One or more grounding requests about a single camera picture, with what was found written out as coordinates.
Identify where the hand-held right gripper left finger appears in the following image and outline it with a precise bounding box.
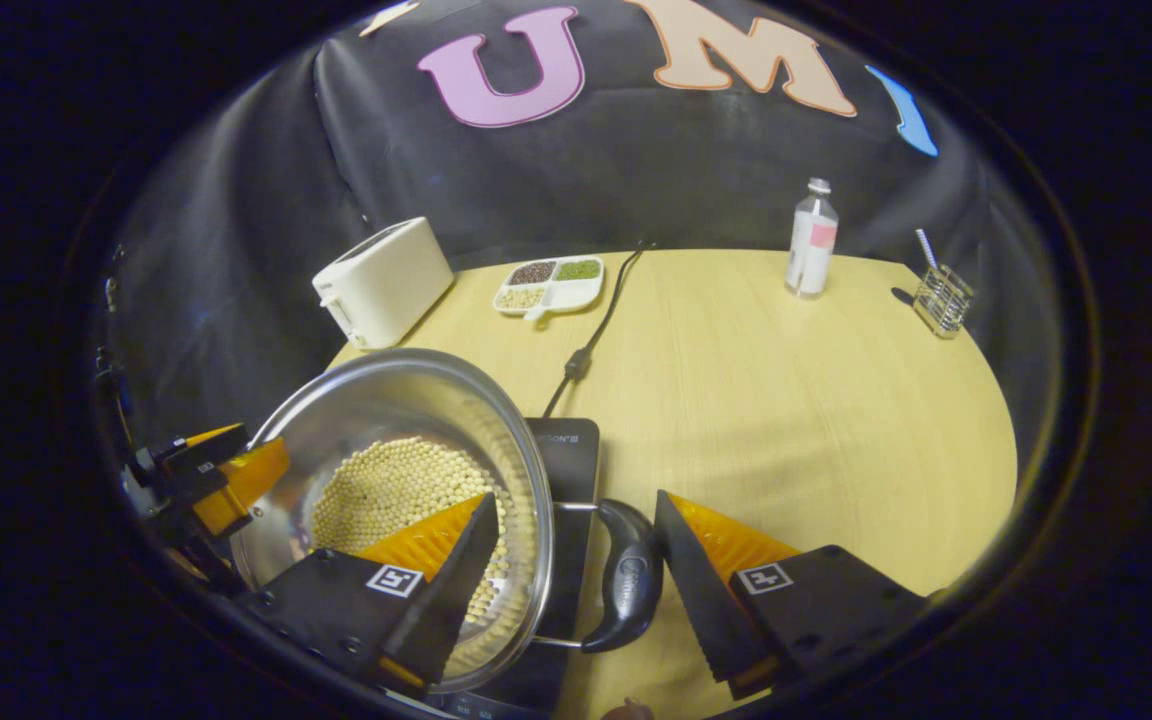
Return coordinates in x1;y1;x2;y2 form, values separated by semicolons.
236;492;502;693

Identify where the black power cable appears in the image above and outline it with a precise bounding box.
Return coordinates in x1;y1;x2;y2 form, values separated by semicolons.
541;240;655;419

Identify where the pile of yellow soybeans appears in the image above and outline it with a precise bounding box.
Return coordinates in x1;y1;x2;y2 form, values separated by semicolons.
311;437;512;626

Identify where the clear bottle with pink label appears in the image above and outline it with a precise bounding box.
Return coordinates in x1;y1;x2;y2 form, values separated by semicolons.
785;178;839;300

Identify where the stainless steel pot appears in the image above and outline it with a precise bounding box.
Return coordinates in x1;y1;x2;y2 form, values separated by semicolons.
229;348;665;696

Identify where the black backdrop cloth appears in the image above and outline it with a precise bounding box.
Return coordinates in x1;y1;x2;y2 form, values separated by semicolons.
101;0;1067;451

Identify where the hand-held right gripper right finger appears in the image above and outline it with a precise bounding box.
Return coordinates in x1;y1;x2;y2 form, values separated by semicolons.
652;490;929;701

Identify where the white toaster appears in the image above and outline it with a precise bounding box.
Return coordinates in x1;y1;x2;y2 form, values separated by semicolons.
312;217;456;350

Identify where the wire utensil holder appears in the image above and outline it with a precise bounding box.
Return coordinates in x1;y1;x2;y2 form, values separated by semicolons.
913;264;975;339

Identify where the black induction cooktop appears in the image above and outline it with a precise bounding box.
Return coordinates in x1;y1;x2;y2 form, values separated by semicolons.
436;417;602;720

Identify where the white divided bean tray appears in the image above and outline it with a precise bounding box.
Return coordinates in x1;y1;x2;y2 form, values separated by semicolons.
493;256;605;323

